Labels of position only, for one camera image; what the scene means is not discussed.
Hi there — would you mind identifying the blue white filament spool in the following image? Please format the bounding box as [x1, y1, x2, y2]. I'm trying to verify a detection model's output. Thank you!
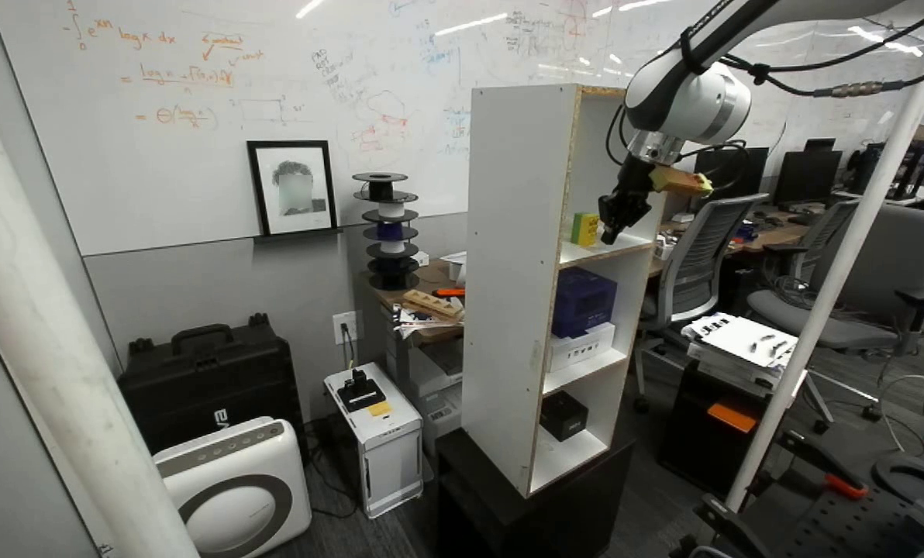
[359, 204, 422, 246]

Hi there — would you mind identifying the white frame pole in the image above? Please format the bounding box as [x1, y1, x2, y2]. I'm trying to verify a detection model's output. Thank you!
[724, 0, 924, 514]
[0, 71, 202, 558]

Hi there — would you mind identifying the yellow wrist camera box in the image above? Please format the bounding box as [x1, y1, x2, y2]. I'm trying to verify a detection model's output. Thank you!
[648, 164, 715, 200]

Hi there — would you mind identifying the black framed portrait picture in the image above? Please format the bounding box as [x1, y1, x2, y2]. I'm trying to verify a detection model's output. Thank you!
[246, 136, 340, 242]

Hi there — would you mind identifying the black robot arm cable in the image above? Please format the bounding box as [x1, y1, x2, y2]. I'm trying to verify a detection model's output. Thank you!
[724, 0, 924, 103]

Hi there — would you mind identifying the dark filament spool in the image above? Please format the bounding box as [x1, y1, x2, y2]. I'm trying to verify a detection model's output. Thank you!
[362, 240, 425, 270]
[362, 262, 425, 293]

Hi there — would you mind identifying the grey padded office chair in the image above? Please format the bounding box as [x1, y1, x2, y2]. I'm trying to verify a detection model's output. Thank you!
[743, 193, 924, 428]

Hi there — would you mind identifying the white wooden shelf unit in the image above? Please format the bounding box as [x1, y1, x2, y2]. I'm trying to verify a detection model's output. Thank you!
[460, 81, 667, 501]

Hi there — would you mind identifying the empty black filament spool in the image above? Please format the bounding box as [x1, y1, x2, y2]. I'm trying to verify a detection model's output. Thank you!
[350, 169, 422, 209]

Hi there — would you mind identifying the black device on cabinet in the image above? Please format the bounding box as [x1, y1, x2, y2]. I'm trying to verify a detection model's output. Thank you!
[336, 362, 392, 415]

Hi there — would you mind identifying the black pedestal box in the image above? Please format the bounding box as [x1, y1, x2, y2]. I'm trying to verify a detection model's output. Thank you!
[430, 424, 635, 558]

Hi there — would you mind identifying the black crate with orange label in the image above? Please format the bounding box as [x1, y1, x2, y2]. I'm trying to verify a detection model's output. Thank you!
[654, 352, 797, 489]

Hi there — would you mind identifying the flat yellow box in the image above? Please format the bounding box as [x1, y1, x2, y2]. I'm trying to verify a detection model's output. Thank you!
[399, 285, 466, 318]

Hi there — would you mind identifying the yellow and green Lego block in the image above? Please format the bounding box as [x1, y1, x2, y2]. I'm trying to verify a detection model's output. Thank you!
[572, 209, 603, 252]

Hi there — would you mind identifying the wall whiteboard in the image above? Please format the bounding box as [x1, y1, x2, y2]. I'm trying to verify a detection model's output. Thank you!
[0, 0, 924, 259]

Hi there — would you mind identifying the small black box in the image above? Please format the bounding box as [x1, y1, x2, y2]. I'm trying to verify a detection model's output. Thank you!
[541, 388, 593, 444]

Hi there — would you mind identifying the white wall outlet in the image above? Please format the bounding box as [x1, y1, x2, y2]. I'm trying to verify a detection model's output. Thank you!
[328, 306, 362, 348]

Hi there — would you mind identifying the grey mesh office chair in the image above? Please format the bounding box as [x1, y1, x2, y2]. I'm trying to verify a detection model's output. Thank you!
[632, 188, 774, 358]

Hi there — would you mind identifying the black hard carrying case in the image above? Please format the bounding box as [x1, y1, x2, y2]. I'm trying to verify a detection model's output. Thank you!
[119, 309, 306, 455]

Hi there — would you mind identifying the white perforated board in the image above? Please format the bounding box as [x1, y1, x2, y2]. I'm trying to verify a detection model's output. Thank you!
[679, 306, 802, 375]

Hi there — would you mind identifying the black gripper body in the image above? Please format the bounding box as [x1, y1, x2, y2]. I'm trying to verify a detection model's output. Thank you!
[610, 152, 662, 212]

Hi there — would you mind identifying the red handled tool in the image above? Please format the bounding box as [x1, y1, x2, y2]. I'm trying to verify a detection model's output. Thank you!
[789, 432, 876, 505]

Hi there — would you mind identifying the small white cabinet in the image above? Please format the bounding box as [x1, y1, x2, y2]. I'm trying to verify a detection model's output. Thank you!
[321, 358, 427, 521]

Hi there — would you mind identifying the long wooden office desk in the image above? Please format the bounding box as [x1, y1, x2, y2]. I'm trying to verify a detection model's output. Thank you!
[646, 200, 811, 262]

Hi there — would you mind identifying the white cardboard box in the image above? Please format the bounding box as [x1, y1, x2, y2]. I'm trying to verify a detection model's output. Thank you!
[547, 318, 621, 378]

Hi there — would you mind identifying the white air purifier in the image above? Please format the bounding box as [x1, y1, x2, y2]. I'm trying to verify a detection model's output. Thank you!
[152, 411, 317, 558]

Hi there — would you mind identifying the dark blue storage box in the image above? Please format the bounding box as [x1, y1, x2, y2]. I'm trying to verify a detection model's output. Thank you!
[552, 262, 621, 341]

